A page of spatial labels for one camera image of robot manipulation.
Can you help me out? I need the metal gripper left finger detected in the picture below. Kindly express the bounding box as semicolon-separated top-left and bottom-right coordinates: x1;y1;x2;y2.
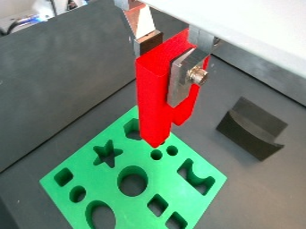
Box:
114;0;164;57

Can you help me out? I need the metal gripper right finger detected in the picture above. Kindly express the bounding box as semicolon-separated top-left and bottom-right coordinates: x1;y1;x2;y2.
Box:
168;25;221;107

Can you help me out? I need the red double-square peg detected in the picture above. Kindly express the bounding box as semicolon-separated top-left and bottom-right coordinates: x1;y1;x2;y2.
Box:
135;29;210;148

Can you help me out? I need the black curved holder block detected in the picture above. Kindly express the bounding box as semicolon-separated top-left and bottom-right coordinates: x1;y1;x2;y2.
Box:
217;98;289;161

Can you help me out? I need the green shape-sorting board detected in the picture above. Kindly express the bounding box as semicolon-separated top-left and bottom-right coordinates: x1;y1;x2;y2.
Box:
41;108;226;229

